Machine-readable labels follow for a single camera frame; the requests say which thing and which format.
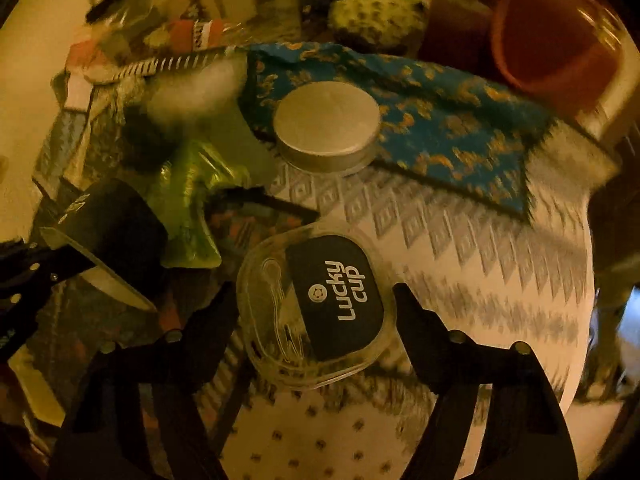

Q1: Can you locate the orange and white packet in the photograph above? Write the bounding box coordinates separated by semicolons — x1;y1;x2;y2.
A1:
170;19;227;52

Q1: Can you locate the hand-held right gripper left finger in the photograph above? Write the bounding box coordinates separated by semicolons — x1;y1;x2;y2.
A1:
47;280;256;480

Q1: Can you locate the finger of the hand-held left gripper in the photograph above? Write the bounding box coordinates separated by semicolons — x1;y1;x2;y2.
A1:
39;226;158;312
55;177;170;295

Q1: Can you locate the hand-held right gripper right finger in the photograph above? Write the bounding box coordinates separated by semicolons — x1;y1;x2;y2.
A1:
392;282;576;480

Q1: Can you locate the green plastic wrapper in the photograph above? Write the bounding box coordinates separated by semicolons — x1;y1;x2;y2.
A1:
147;140;251;268

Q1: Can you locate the clear lid with black label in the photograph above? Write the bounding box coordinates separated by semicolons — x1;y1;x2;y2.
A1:
235;218;406;392

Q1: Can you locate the blue patterned cloth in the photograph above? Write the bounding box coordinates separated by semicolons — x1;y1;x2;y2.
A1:
239;42;558;218

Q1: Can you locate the table with patchwork cloth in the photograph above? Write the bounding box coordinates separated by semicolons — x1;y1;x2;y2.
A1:
30;42;616;480

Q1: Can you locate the red jug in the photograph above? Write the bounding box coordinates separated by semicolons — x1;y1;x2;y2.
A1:
490;0;628;111

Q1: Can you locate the round metal tin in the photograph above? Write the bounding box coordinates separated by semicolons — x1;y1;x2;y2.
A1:
272;81;382;176

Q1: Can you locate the green patterned pouch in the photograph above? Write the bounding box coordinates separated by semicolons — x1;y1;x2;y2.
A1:
330;0;431;50

